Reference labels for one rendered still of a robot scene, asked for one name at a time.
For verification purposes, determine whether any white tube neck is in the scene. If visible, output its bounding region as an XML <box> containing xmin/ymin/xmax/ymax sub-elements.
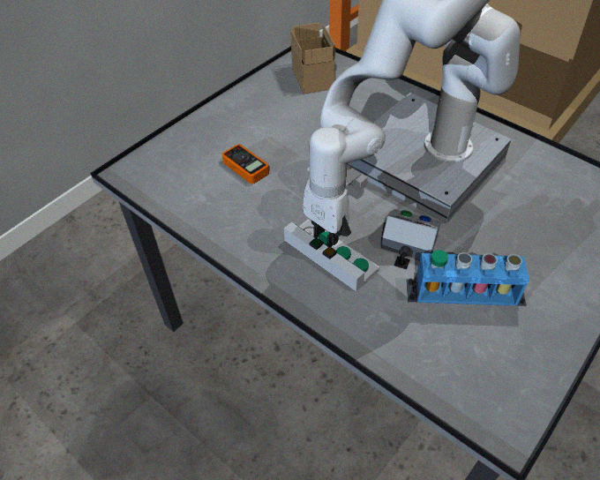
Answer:
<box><xmin>506</xmin><ymin>254</ymin><xmax>522</xmax><ymax>269</ymax></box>

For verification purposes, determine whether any black table edge trim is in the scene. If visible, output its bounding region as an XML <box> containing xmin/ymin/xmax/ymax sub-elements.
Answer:
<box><xmin>90</xmin><ymin>46</ymin><xmax>600</xmax><ymax>480</ymax></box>

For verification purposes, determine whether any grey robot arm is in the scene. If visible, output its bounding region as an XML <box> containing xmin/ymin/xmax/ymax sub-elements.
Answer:
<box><xmin>307</xmin><ymin>0</ymin><xmax>520</xmax><ymax>198</ymax></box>

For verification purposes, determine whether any orange pocket multimeter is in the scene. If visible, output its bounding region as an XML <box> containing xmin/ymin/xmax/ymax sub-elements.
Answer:
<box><xmin>222</xmin><ymin>144</ymin><xmax>269</xmax><ymax>184</ymax></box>

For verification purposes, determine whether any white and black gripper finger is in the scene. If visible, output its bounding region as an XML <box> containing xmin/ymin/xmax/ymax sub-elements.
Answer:
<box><xmin>311</xmin><ymin>220</ymin><xmax>325</xmax><ymax>238</ymax></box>
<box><xmin>327</xmin><ymin>215</ymin><xmax>351</xmax><ymax>247</ymax></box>

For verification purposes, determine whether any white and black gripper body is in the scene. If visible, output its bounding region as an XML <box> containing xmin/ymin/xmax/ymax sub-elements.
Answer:
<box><xmin>303</xmin><ymin>179</ymin><xmax>349</xmax><ymax>234</ymax></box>

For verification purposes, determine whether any brown cardboard box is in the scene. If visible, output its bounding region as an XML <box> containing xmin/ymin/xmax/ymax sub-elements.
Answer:
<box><xmin>290</xmin><ymin>23</ymin><xmax>335</xmax><ymax>94</ymax></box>

